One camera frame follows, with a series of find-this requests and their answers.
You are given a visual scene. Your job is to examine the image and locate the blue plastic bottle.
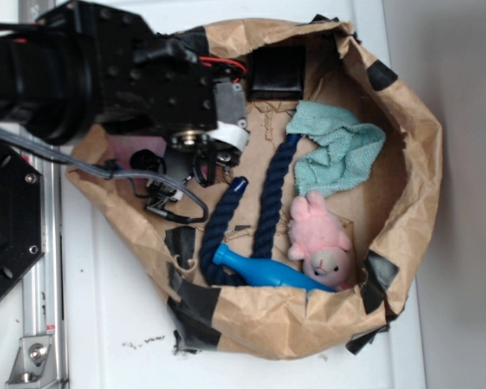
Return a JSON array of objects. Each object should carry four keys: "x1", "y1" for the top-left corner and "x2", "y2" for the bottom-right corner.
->
[{"x1": 213, "y1": 244, "x2": 335, "y2": 293}]

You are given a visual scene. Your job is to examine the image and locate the black square box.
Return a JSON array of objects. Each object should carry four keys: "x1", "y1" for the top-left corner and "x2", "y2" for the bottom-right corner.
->
[{"x1": 248, "y1": 45, "x2": 305, "y2": 100}]

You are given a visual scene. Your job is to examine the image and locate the pink plush sheep toy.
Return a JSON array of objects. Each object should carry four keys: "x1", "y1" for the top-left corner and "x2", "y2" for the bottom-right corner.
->
[{"x1": 287, "y1": 190, "x2": 352, "y2": 291}]

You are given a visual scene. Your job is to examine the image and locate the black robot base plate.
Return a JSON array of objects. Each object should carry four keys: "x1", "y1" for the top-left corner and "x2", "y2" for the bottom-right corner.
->
[{"x1": 0, "y1": 142, "x2": 43, "y2": 301}]

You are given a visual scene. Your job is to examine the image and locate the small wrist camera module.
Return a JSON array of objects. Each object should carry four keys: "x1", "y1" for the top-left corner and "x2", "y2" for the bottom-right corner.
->
[{"x1": 130, "y1": 149, "x2": 189, "y2": 211}]

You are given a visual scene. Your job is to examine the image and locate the metal corner bracket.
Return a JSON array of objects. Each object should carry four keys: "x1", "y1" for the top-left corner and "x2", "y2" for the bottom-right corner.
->
[{"x1": 5, "y1": 335, "x2": 58, "y2": 388}]

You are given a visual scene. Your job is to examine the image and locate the teal terry cloth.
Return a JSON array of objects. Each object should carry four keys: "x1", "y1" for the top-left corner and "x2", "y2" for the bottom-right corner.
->
[{"x1": 286, "y1": 100, "x2": 386, "y2": 197}]

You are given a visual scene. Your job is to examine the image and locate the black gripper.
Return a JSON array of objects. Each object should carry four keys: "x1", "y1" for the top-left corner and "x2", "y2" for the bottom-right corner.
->
[{"x1": 100, "y1": 31, "x2": 251, "y2": 188}]

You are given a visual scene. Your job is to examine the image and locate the aluminium extrusion rail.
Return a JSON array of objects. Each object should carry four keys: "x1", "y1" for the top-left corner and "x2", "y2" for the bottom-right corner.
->
[{"x1": 17, "y1": 0, "x2": 70, "y2": 389}]

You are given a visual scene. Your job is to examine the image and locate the grey cable bundle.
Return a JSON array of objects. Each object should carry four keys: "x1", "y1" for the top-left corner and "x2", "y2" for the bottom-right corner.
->
[{"x1": 0, "y1": 121, "x2": 210, "y2": 224}]

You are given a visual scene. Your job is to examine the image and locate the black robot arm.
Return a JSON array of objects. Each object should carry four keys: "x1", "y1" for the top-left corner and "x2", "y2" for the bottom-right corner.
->
[{"x1": 0, "y1": 1, "x2": 249, "y2": 169}]

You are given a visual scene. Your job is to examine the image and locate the dark blue rope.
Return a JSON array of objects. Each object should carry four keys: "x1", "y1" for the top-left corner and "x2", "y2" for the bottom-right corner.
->
[{"x1": 199, "y1": 134, "x2": 303, "y2": 287}]

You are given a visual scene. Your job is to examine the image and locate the brown paper bag bin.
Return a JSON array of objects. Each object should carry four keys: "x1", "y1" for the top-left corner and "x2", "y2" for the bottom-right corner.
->
[{"x1": 66, "y1": 19, "x2": 442, "y2": 360}]

